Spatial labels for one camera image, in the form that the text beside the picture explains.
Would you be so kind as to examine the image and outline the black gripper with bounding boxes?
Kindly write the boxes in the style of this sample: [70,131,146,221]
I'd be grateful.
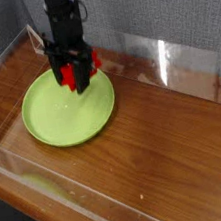
[43,0,93,94]

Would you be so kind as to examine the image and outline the red cross-section block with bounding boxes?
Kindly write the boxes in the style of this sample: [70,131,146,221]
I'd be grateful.
[60,50,102,92]

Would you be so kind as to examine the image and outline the green round plate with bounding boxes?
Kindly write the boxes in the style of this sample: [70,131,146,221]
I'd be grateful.
[21,70,115,147]

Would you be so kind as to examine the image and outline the black cable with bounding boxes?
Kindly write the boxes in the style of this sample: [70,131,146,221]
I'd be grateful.
[73,0,90,24]

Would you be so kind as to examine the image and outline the clear acrylic enclosure walls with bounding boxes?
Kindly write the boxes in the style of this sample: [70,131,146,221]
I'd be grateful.
[0,30,221,221]

